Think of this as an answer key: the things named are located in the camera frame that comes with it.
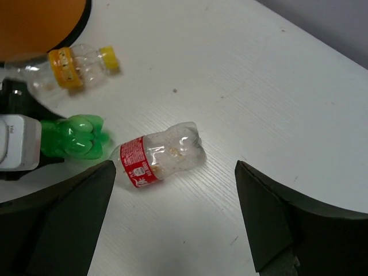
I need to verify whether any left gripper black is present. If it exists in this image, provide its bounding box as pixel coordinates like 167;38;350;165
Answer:
0;79;67;182

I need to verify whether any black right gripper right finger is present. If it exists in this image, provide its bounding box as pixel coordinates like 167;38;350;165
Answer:
235;161;367;275

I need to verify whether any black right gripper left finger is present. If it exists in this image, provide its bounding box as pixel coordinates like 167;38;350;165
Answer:
1;160;116;275

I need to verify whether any clear bottle yellow cap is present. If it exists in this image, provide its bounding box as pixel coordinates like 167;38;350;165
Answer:
4;44;120;96

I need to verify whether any crushed green plastic bottle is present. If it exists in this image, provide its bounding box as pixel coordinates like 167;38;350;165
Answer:
41;114;110;160

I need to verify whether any clear bottle red label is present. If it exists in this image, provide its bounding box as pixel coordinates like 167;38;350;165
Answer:
110;122;206;190

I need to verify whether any orange cylindrical bin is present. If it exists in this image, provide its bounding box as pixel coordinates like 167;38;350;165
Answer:
1;1;93;66

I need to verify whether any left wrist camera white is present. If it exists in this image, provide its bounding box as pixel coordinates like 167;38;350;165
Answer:
1;114;41;171

